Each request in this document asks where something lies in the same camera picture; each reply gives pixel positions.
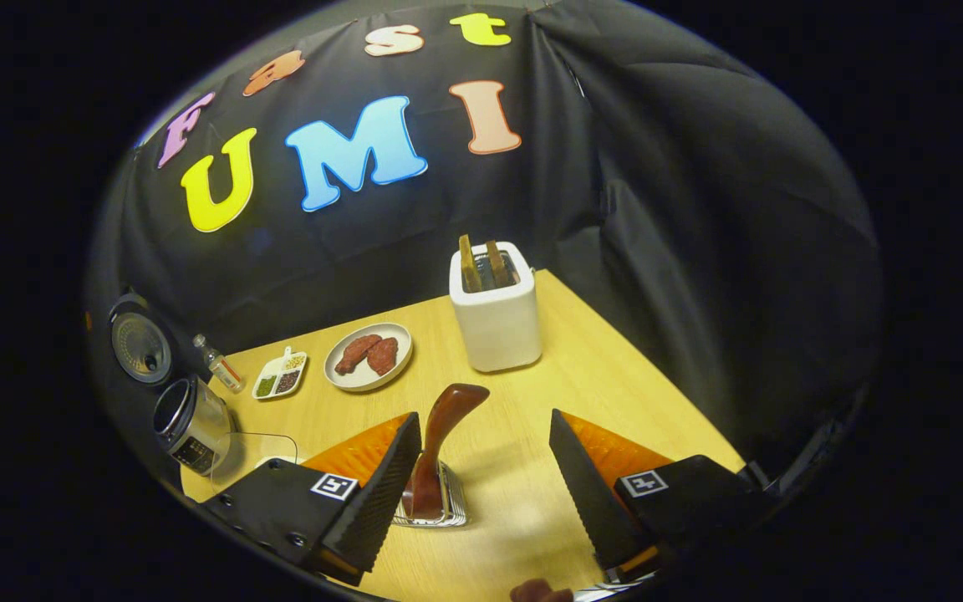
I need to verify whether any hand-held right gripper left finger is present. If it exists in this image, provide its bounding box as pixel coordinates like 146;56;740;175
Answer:
201;411;422;586

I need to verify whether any white toaster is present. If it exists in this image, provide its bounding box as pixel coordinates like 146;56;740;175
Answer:
449;242;543;373

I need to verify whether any brown fried chicken piece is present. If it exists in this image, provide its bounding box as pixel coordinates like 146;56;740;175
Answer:
366;337;400;376
334;334;383;375

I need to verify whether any brown toast slice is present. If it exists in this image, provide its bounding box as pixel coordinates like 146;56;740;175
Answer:
458;234;482;293
486;241;512;289

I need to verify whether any brown wooden spoon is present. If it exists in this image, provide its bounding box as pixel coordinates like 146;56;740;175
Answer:
402;383;491;521

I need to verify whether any dark grey rice cooker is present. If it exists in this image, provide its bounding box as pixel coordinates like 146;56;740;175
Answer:
108;293;236;476

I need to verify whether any wire chopstick holder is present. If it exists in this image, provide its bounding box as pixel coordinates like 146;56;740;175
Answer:
394;462;467;529

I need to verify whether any round white plate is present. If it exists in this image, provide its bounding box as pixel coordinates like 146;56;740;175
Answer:
324;323;414;393

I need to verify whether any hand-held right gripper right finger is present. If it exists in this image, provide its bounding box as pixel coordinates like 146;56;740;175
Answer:
548;408;771;578

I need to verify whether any white divided bean dish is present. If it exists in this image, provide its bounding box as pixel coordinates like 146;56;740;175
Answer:
252;346;308;400

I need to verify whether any small clear glass bottle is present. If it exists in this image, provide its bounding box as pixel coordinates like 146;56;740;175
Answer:
192;334;246;394

